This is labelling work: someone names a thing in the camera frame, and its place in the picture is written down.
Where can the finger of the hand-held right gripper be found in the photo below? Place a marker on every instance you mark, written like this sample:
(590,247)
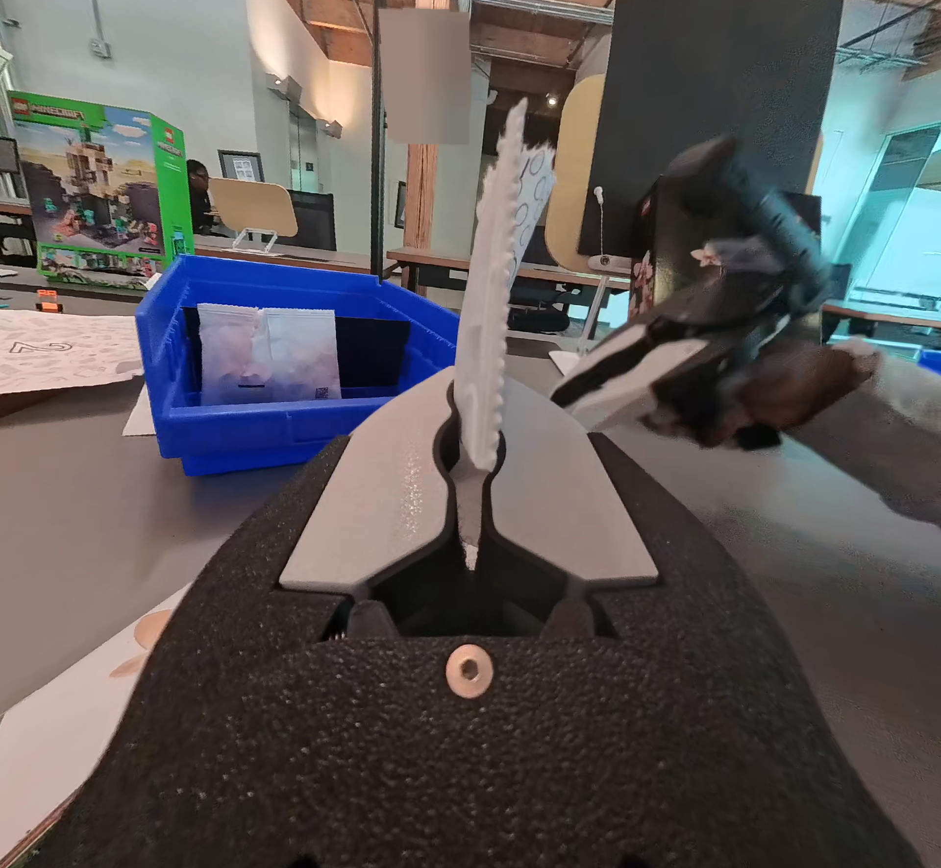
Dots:
(647,383)
(617,354)

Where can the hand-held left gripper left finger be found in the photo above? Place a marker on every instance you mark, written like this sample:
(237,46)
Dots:
(360,508)

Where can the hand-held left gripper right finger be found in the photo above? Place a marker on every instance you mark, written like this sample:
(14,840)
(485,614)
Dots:
(581,515)

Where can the white paper bag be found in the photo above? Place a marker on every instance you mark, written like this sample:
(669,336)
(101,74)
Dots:
(294,354)
(485,309)

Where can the person's right forearm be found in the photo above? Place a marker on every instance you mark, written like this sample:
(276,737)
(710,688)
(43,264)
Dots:
(889,442)

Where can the wood-edged office desk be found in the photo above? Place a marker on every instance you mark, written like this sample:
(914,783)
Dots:
(294,258)
(882,311)
(441,262)

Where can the grey desk with wooden edge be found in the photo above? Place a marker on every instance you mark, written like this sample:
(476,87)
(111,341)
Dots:
(18,403)

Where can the dark toy brick set box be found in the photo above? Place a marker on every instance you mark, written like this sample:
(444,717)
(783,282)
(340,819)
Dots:
(654,251)

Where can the white paper scrap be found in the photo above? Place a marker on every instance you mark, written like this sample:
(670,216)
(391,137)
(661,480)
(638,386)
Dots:
(140,416)

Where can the dark framed picture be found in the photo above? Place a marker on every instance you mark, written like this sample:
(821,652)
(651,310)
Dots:
(401,205)

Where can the black vertical pole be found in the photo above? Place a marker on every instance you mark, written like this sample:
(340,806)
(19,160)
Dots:
(379,185)

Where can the tan board on clear stand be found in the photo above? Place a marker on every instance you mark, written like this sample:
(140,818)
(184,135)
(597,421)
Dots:
(254,203)

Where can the crumpled white paper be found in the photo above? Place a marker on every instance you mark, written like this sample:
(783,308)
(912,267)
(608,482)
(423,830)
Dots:
(59,354)

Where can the orchid picture instruction booklet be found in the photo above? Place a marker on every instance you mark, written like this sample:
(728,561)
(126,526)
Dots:
(66,721)

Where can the metal lift door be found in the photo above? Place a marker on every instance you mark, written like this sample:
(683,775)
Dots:
(303,148)

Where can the orange toy brick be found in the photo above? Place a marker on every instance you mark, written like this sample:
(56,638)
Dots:
(48,301)

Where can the green toy set box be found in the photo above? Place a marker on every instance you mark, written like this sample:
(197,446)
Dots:
(95,185)

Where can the black panel with tan frame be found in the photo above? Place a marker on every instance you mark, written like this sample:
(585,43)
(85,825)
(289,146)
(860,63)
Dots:
(720,38)

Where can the wooden post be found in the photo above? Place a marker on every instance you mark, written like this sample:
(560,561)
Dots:
(423,199)

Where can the framed wall notice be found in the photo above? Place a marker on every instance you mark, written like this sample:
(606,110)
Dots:
(241,166)

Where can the grey wall lamp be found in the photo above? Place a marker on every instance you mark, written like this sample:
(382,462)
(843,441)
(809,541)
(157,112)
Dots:
(329,128)
(285,85)

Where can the grey wall junction box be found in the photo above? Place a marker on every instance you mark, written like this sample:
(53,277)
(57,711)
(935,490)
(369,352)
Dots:
(100,48)

